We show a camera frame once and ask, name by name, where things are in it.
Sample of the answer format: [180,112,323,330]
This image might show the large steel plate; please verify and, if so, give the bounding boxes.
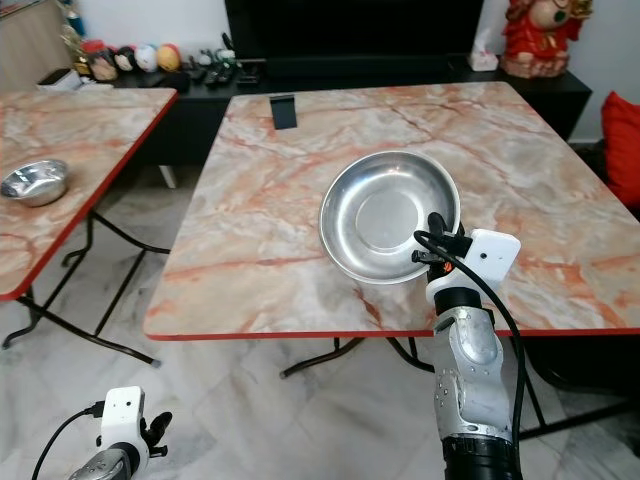
[320,150,461,285]

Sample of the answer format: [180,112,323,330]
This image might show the black tv console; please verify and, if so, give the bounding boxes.
[105,58,593,166]

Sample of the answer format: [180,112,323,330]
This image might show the white tissue pack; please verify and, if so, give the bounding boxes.
[468,46,499,72]

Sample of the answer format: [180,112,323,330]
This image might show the black phone stand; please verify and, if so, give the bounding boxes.
[270,94,299,130]

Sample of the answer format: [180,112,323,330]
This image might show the small steel bowl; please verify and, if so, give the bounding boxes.
[1,158,71,208]

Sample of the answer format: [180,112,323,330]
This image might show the red cushion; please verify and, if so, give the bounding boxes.
[601,91,640,206]

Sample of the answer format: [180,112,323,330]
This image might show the black television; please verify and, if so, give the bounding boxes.
[225,0,486,61]

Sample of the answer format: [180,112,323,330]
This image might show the red figurine statue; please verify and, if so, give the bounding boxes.
[500,0,596,79]

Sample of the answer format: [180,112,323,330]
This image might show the small white box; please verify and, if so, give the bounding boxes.
[38,67,84,92]

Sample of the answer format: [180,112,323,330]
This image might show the wooden cabinet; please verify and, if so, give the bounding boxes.
[1,0,76,79]

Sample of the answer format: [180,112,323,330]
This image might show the orange round toy head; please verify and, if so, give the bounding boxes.
[157,43,182,72]

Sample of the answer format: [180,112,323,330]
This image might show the black round toy head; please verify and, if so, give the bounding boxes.
[115,46,140,74]

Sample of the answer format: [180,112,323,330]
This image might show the white round toy head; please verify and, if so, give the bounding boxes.
[136,44,159,72]

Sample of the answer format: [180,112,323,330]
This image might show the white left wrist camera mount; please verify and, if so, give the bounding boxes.
[100,386,147,461]

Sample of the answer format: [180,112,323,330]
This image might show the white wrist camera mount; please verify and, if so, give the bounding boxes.
[100,386,147,461]
[425,228,522,307]

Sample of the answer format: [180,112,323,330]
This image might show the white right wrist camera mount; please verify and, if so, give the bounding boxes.
[425,228,522,307]

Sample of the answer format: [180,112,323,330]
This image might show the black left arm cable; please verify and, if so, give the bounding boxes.
[32,402,106,480]

